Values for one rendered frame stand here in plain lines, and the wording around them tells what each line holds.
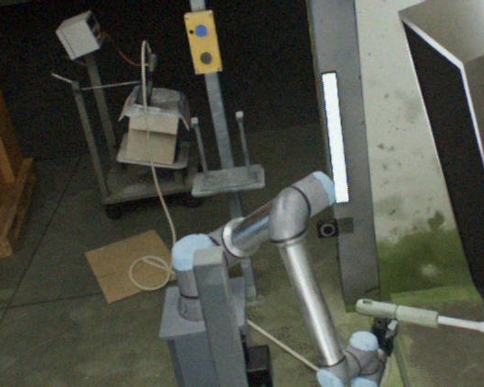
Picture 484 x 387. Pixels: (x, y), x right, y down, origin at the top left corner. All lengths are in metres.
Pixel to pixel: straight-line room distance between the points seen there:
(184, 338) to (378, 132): 1.23
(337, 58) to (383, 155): 0.51
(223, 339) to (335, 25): 1.98
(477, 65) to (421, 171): 1.43
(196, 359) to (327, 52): 1.33
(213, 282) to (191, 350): 1.58
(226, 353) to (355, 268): 2.31
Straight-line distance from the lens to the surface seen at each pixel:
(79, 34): 4.75
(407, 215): 3.44
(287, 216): 2.17
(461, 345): 3.43
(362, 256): 3.52
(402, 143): 3.27
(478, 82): 1.99
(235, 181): 3.31
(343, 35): 3.05
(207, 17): 3.17
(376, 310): 2.75
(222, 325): 1.25
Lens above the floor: 2.27
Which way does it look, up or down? 26 degrees down
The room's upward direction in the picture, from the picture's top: 7 degrees counter-clockwise
